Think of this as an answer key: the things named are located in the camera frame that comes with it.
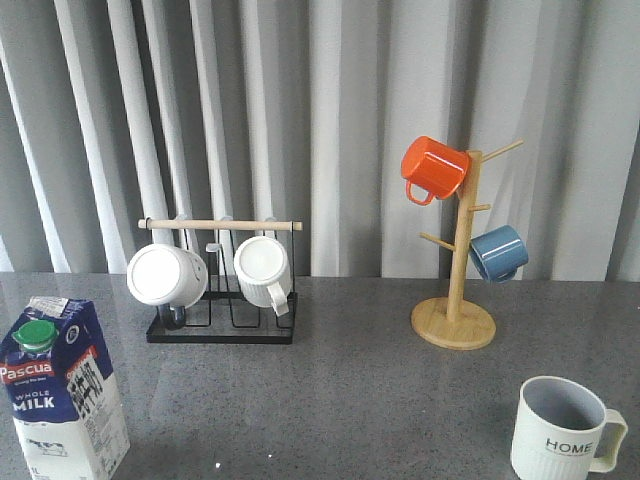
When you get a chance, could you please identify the white ribbed mug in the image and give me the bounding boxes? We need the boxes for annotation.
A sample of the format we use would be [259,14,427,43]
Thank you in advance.
[234,236,292,316]

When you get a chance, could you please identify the wooden mug tree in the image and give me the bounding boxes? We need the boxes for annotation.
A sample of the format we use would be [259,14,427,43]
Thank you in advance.
[411,139,524,350]

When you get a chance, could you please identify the white HOME mug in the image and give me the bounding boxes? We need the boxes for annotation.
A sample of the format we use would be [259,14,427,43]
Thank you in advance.
[510,376,628,479]

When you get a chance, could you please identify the white smiley mug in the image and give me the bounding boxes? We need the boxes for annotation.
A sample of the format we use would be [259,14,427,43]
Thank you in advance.
[126,244,208,308]

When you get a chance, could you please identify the orange enamel mug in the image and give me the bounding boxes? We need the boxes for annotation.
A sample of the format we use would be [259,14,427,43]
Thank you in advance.
[401,136,471,206]

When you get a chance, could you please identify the grey curtain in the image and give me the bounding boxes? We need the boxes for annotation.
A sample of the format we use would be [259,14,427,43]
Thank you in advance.
[1,1,639,281]

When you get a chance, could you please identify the blue enamel mug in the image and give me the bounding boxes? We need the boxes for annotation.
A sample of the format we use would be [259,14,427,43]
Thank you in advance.
[469,225,529,283]

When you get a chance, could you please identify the black wire mug rack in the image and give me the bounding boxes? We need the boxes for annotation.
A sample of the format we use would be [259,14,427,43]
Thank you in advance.
[138,218,303,344]

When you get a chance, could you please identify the blue white milk carton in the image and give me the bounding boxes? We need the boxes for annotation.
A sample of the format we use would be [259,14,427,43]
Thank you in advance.
[1,296,130,479]

